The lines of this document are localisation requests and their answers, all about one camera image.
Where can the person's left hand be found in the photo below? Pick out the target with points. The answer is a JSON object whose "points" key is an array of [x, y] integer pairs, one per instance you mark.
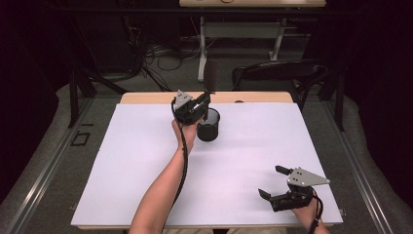
{"points": [[186, 136]]}

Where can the black mesh pen holder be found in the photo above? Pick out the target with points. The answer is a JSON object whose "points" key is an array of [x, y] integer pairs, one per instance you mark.
{"points": [[208, 130]]}

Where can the black chair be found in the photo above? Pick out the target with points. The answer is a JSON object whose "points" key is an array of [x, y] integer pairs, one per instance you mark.
{"points": [[279, 70]]}

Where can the wooden table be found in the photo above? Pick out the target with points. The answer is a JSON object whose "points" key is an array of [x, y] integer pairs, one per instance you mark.
{"points": [[149, 97]]}

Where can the white table mat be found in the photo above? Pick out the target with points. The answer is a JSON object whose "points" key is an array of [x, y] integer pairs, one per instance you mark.
{"points": [[243, 182]]}

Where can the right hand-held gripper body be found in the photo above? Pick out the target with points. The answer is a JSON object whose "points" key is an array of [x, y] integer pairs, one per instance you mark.
{"points": [[302, 185]]}

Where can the white-legged desk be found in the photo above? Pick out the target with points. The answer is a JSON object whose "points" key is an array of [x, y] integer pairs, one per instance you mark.
{"points": [[243, 31]]}

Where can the grey metal floor rail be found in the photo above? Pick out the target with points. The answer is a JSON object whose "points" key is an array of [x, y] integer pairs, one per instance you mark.
{"points": [[48, 169], [360, 169]]}

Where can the person's right hand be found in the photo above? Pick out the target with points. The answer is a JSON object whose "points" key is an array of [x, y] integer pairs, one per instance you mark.
{"points": [[307, 214]]}

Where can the black metal stand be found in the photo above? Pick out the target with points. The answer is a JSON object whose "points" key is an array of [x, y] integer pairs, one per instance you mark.
{"points": [[74, 97], [339, 97]]}

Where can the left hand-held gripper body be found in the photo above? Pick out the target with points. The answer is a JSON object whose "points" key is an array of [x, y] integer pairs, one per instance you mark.
{"points": [[183, 109]]}

